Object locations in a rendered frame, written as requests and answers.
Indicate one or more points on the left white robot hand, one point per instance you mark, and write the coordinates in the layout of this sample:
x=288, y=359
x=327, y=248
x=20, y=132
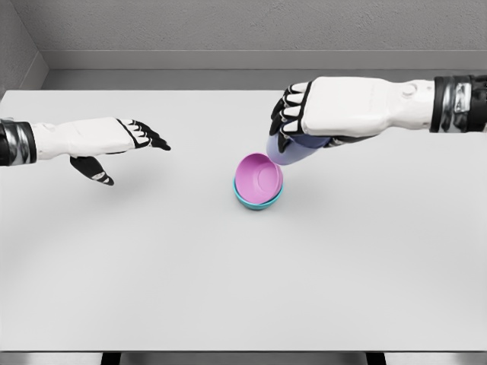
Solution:
x=102, y=136

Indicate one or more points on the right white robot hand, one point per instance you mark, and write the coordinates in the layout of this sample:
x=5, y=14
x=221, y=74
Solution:
x=338, y=108

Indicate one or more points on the lavender cup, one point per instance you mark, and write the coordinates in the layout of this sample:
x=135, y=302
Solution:
x=291, y=150

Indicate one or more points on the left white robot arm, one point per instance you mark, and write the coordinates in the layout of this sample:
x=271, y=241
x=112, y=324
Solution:
x=34, y=141

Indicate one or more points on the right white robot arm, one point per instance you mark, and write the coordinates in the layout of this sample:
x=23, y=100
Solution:
x=437, y=102

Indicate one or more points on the pink bowl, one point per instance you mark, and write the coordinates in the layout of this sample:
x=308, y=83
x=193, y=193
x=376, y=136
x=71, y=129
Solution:
x=259, y=178

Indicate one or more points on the teal bowl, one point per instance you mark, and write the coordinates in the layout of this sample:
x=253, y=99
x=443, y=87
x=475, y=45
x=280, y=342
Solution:
x=253, y=205

